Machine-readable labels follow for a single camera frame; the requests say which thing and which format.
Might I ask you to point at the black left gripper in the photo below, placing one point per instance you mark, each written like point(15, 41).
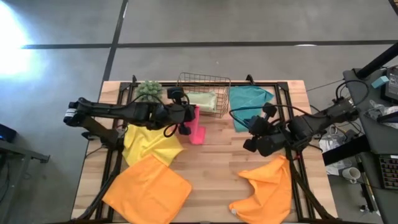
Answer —
point(180, 116)

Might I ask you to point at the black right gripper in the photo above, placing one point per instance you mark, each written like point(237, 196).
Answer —
point(270, 144)

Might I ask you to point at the pink microfiber towel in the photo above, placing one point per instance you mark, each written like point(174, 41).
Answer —
point(199, 133)

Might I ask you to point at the light green microfiber towel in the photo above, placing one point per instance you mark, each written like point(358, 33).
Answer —
point(202, 101)

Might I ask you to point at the yellow microfiber towel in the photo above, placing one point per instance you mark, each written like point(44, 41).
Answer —
point(146, 143)

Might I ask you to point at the teal microfiber towel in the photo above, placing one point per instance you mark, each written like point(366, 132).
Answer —
point(245, 99)

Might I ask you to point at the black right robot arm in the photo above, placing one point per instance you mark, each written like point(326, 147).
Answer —
point(311, 124)

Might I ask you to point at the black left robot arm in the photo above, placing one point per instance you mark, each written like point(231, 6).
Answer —
point(118, 110)

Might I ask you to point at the orange microfiber towel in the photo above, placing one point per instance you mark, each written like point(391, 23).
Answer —
point(267, 189)
point(146, 189)

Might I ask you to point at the potted green succulent plant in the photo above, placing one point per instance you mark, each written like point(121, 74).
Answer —
point(149, 90)

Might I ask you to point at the white bag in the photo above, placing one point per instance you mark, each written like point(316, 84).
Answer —
point(331, 146)

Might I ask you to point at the black crossbar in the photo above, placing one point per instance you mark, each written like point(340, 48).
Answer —
point(345, 151)

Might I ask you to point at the white mug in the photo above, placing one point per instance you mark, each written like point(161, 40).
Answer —
point(351, 175)

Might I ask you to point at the grey side desk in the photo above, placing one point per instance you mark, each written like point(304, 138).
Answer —
point(373, 140)

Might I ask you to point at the clear plastic bag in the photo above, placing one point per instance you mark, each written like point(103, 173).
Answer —
point(381, 112)

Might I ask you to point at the black keyboard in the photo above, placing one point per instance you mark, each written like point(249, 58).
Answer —
point(389, 171)

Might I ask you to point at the light blue block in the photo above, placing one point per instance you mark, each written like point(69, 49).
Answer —
point(380, 82)

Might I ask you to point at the black desk device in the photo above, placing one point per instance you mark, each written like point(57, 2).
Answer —
point(391, 85)

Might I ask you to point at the black pole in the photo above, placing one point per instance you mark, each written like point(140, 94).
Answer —
point(377, 62)

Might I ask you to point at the grey metal bench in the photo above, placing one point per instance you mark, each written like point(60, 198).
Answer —
point(18, 161)

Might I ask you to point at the black box with blue light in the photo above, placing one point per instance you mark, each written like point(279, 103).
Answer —
point(7, 133)

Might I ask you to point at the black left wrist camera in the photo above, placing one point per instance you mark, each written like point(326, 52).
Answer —
point(189, 113)

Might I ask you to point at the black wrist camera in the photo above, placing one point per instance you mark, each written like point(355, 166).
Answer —
point(189, 113)
point(256, 124)

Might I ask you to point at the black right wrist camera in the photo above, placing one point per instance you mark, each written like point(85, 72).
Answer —
point(256, 124)

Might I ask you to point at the black metal table frame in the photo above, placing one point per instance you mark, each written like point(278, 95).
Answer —
point(267, 83)

